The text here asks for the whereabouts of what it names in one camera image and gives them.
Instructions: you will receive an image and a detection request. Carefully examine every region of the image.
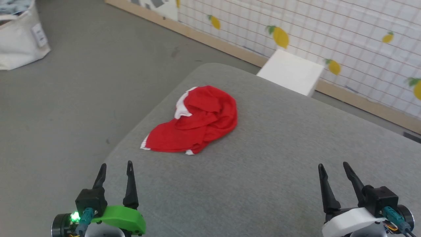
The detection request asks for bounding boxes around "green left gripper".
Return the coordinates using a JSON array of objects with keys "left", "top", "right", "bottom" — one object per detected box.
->
[{"left": 91, "top": 160, "right": 146, "bottom": 235}]

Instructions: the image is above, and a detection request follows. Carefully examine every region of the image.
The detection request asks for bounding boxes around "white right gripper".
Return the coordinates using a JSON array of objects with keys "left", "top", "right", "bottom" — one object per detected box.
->
[{"left": 317, "top": 161, "right": 387, "bottom": 237}]

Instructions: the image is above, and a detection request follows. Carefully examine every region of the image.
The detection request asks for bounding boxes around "red and white garment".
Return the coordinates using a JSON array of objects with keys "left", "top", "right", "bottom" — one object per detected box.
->
[{"left": 140, "top": 85, "right": 238, "bottom": 155}]

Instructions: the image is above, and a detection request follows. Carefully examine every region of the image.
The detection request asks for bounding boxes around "grey fabric sofa seat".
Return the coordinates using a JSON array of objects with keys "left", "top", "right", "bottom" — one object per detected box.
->
[{"left": 86, "top": 63, "right": 421, "bottom": 237}]

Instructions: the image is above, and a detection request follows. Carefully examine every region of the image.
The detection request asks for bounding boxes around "white box stool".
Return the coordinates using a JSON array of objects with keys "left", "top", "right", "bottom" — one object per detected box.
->
[{"left": 256, "top": 49, "right": 325, "bottom": 97}]

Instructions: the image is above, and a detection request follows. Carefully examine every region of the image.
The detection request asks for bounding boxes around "white fabric laundry bag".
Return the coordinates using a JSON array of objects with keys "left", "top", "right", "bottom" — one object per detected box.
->
[{"left": 0, "top": 0, "right": 51, "bottom": 71}]

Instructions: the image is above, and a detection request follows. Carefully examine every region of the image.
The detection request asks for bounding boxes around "blue-grey clothes pile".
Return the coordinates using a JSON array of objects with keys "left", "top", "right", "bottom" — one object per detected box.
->
[{"left": 0, "top": 0, "right": 34, "bottom": 16}]

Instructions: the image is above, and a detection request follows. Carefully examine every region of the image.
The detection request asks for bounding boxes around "teal plug left cable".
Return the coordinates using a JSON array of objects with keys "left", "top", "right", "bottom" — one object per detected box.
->
[{"left": 77, "top": 207, "right": 96, "bottom": 237}]

